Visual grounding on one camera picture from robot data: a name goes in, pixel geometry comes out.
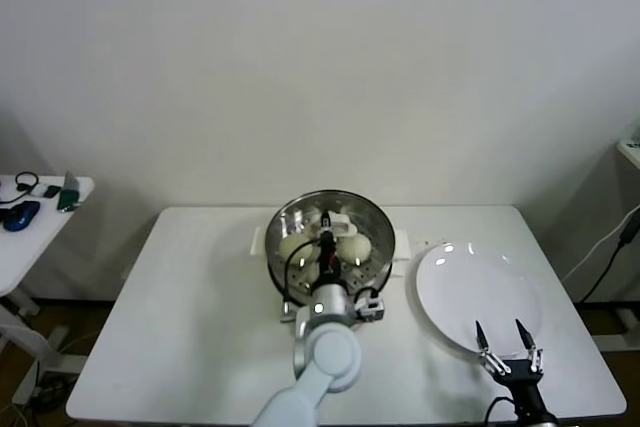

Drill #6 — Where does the blue computer mouse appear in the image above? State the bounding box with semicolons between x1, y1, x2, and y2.
3;200;41;232

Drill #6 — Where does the white round plate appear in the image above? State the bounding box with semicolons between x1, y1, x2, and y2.
415;241;546;358

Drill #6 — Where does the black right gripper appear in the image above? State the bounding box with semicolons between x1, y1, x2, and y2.
474;318;546;417

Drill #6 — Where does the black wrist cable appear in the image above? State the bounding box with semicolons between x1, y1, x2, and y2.
483;395;521;427
279;241;321;324

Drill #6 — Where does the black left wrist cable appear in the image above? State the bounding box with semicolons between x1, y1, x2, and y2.
279;241;321;324

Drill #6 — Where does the white rounded side table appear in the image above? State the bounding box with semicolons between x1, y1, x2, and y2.
0;175;96;403

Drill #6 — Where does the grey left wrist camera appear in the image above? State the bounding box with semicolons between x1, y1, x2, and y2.
352;291;387;322

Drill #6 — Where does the steel steamer basket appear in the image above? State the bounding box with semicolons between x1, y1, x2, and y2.
248;190;412;308

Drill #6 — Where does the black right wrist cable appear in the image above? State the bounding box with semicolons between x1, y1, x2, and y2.
483;395;521;427

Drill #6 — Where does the black power cable with plug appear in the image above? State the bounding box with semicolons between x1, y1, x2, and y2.
579;209;640;304

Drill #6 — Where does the round glass lid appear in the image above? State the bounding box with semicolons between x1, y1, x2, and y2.
263;190;397;301

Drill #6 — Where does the green and grey tool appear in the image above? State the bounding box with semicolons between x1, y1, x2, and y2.
56;170;81;212

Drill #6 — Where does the black headset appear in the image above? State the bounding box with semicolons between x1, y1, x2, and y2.
0;171;40;206

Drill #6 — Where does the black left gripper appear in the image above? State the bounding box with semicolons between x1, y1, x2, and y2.
315;209;344;285

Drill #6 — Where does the white wall cable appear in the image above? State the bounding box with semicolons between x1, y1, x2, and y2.
564;206;640;281

